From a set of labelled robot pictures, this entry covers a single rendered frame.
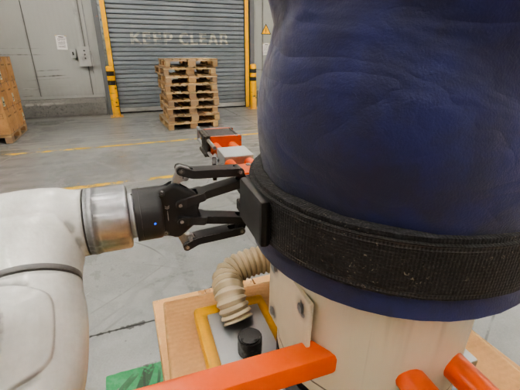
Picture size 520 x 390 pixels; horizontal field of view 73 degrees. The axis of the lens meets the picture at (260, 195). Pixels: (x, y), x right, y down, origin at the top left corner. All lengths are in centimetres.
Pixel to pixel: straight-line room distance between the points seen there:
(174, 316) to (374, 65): 44
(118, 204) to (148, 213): 4
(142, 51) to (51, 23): 193
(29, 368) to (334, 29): 37
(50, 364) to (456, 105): 39
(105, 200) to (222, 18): 950
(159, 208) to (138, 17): 912
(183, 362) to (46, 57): 936
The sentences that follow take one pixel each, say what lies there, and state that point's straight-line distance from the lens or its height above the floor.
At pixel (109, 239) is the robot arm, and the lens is 49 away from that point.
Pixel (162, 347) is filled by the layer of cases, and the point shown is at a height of 54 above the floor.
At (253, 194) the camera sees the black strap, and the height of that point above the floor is 132.
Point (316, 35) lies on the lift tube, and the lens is 20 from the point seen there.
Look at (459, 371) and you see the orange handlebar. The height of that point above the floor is 120.
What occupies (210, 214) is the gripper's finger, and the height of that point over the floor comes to 118.
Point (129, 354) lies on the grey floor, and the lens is 205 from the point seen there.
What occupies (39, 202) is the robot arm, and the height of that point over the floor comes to 125.
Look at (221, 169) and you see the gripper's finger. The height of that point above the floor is 126.
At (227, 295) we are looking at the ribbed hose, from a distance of 46.
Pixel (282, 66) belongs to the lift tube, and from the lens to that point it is 22.
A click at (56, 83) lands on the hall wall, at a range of 969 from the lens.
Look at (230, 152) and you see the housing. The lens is 72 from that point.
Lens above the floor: 141
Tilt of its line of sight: 22 degrees down
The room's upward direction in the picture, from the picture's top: straight up
